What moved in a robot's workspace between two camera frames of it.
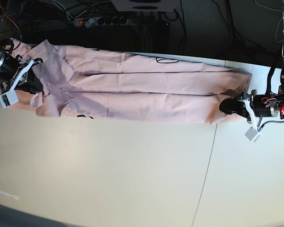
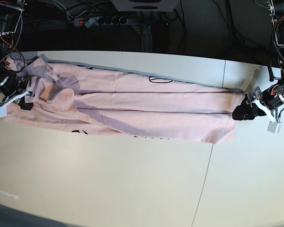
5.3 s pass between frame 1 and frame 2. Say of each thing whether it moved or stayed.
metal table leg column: stayed
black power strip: stayed
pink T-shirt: moved
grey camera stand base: stayed
